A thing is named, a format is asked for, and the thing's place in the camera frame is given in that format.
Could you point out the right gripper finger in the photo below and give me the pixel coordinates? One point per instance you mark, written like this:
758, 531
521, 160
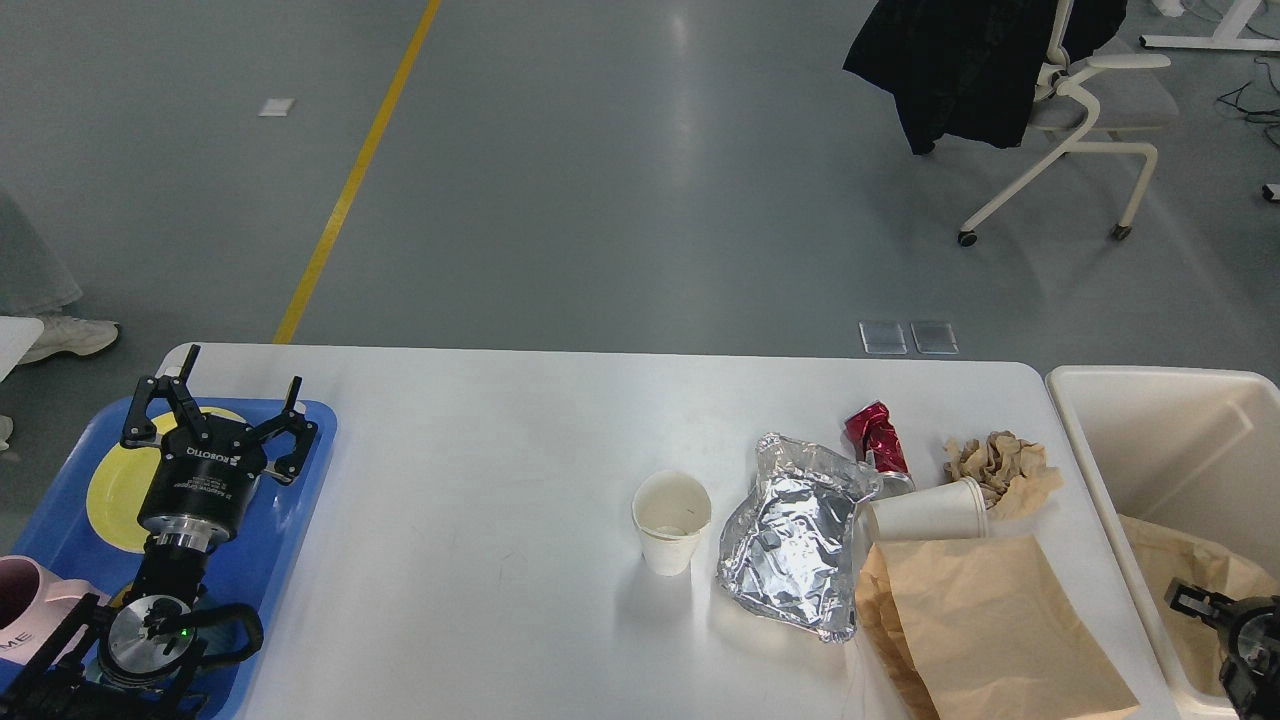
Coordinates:
1211, 608

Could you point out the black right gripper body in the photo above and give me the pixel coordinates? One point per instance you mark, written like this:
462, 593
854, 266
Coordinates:
1251, 641

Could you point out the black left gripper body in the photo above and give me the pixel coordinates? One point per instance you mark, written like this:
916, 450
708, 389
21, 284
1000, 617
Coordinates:
203, 485

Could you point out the brown paper bag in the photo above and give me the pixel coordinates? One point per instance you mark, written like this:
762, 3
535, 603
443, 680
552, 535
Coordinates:
982, 629
1165, 554

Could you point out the yellow plate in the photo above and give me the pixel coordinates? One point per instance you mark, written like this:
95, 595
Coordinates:
120, 482

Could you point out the pink mug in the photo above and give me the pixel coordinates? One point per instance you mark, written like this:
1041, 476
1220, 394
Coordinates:
34, 602

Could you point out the white paper cup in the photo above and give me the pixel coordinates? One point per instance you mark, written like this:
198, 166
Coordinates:
671, 511

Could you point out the silver foil bag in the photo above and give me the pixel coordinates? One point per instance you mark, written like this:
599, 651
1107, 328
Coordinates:
785, 552

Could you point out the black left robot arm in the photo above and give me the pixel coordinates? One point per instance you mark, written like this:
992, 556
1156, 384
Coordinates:
134, 653

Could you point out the white waste bin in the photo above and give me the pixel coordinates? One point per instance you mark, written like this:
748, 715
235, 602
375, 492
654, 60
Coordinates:
1194, 450

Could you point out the person in light clothes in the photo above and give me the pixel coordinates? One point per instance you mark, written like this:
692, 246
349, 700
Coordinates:
37, 284

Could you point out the crumpled brown paper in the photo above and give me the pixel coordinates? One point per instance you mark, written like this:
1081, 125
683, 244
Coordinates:
1014, 476

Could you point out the white tissue block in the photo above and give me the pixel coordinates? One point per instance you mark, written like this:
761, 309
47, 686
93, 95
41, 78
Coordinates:
955, 510

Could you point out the crushed red can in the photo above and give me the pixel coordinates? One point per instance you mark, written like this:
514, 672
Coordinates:
876, 442

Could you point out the right floor outlet plate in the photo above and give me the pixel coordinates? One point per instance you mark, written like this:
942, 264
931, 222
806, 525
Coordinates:
934, 338

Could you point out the floor outlet plate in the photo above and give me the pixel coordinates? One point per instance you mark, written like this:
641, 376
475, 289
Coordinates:
934, 338
883, 338

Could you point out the left floor outlet plate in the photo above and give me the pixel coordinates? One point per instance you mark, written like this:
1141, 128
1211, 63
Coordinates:
883, 338

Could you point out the white office chair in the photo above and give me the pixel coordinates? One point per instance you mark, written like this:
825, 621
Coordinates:
1108, 96

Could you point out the white desk leg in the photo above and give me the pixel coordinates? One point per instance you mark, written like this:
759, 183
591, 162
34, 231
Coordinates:
1227, 35

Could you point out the black jacket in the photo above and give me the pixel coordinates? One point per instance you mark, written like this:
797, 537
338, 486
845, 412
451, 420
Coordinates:
962, 68

